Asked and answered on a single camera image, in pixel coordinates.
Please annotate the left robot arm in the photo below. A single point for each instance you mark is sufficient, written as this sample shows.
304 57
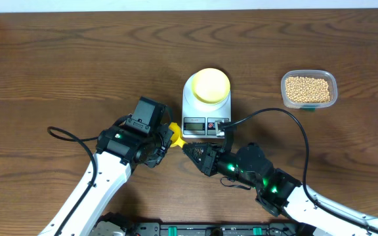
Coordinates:
104 176

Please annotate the white digital kitchen scale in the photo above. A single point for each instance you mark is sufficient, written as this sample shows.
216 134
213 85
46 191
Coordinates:
198 118

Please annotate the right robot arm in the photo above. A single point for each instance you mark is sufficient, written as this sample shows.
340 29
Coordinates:
278 192

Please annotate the clear plastic container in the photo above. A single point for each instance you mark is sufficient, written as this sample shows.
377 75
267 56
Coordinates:
318 74

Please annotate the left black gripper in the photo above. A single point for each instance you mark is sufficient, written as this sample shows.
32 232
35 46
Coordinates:
167 134

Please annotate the yellow measuring scoop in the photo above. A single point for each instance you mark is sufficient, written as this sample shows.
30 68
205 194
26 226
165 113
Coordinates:
176 139

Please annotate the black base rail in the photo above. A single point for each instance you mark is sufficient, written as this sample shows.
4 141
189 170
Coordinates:
115 224

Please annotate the pale yellow bowl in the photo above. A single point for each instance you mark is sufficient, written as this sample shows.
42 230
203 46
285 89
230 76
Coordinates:
210 85

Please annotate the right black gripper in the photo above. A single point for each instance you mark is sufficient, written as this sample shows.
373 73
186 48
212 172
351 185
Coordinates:
207 163

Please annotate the soybeans pile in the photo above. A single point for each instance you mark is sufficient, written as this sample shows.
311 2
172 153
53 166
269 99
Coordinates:
307 90

